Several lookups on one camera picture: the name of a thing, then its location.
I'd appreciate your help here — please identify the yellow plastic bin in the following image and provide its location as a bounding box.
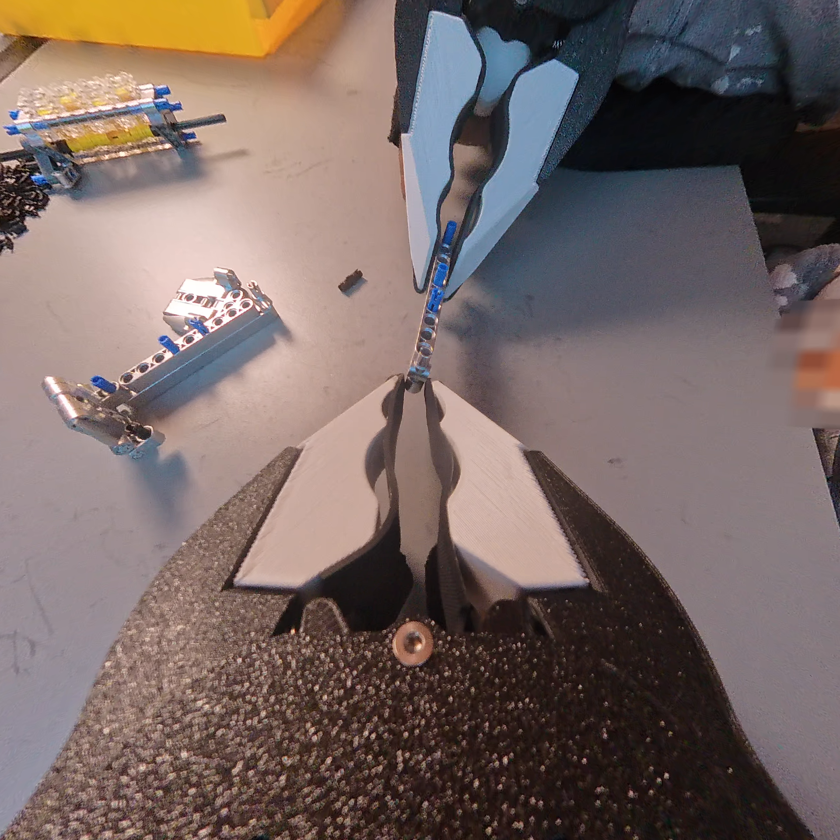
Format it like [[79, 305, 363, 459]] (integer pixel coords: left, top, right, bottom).
[[0, 0, 327, 59]]

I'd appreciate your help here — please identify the pile of black toy pieces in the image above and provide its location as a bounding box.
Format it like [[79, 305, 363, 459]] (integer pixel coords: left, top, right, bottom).
[[0, 163, 53, 256]]

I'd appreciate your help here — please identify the grey desk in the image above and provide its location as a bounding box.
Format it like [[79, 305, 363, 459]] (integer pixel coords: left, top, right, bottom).
[[0, 0, 840, 815]]

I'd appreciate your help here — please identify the grey holed beam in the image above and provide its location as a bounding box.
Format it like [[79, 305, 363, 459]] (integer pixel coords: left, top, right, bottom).
[[406, 220, 460, 389]]

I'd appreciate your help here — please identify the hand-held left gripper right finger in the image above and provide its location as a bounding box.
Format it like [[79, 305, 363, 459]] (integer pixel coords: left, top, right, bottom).
[[428, 379, 590, 630]]

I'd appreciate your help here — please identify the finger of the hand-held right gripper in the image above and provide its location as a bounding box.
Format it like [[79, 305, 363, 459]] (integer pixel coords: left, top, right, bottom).
[[400, 10, 487, 294], [449, 59, 581, 301]]

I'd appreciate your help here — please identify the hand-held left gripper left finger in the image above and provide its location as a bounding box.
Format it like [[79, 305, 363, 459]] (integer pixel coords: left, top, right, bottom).
[[234, 374, 411, 598]]

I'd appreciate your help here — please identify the long grey beam panel assembly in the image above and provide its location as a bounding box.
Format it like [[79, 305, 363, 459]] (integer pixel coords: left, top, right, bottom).
[[41, 281, 282, 460]]

